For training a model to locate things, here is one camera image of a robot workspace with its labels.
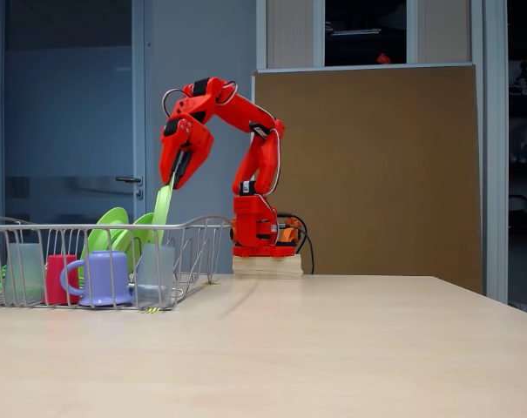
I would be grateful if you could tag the green plastic plate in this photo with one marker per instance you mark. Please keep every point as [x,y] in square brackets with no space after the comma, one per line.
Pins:
[110,217]
[144,220]
[162,204]

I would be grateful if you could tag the translucent grey plastic cup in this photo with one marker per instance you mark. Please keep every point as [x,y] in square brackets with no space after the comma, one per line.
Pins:
[25,270]
[156,270]

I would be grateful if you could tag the purple plastic mug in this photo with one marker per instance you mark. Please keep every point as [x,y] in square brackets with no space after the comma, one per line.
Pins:
[108,278]

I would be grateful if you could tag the red plastic cup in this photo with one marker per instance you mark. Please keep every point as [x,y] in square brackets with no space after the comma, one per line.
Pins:
[56,278]

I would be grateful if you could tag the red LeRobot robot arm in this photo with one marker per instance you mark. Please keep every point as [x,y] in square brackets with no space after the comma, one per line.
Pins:
[263,161]

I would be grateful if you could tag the grey glass door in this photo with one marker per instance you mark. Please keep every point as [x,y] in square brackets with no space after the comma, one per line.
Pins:
[71,109]

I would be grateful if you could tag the orange table clamp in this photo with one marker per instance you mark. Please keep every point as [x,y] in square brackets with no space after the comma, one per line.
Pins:
[291,233]

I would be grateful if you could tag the yellow green twist tie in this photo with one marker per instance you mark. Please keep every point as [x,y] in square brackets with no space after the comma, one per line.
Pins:
[211,283]

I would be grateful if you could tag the wooden base block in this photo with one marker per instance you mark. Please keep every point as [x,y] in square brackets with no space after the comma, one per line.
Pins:
[267,265]

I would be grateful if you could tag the yellow black striped tape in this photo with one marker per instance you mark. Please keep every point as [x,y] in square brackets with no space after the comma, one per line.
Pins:
[152,310]

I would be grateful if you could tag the brown pin board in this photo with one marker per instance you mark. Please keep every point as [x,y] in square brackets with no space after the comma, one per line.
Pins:
[376,174]

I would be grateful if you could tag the small red object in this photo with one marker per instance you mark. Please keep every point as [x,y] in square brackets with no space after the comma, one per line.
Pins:
[383,57]

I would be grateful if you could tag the dark kettle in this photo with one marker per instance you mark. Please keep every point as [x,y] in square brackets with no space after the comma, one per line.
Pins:
[520,215]

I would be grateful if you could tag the dark open shelf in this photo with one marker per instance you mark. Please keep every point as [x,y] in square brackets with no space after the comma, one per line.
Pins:
[524,109]

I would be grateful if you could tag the small flexible tripod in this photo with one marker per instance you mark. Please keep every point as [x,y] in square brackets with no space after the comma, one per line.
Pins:
[524,80]

